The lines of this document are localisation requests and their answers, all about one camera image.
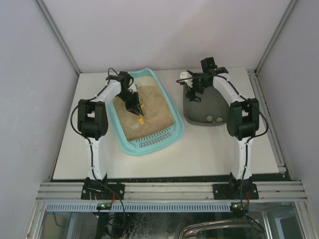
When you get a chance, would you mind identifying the dark grey plastic tub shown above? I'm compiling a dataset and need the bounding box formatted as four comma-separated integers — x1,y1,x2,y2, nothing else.
182,84,229,126

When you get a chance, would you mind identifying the light blue litter box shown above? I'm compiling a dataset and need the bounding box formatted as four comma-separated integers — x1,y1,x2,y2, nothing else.
107,68,184,156

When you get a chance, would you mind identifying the orange litter scoop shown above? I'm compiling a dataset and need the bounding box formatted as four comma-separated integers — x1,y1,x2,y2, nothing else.
139,103,145,125

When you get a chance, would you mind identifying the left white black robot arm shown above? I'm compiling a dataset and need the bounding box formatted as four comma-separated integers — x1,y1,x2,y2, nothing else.
73,71,144,183

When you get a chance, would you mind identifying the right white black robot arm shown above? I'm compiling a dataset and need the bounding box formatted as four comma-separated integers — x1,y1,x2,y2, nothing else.
178,57,260,191

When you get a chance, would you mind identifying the beige cat litter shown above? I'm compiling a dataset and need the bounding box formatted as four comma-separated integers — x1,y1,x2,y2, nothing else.
113,86,175,141

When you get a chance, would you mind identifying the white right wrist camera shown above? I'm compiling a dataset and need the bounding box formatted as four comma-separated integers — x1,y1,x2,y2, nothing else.
178,71,192,87

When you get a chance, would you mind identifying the black left camera cable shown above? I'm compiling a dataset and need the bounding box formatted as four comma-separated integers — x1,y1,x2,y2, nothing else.
70,67,125,140

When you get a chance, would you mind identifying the black camera cable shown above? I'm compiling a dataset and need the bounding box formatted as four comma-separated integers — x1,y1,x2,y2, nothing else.
175,72,269,232
70,67,125,140

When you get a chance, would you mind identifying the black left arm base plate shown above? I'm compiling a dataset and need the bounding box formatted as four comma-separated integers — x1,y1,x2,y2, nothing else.
81,177,125,200

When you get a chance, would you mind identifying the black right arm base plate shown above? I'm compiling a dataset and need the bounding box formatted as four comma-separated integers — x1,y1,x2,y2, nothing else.
212,183,259,200

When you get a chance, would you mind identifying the black right camera cable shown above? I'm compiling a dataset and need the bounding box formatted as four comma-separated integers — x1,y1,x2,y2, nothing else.
175,72,269,232

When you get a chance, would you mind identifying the light blue cable duct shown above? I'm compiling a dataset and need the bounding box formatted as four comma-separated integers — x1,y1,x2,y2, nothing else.
46,202,231,213

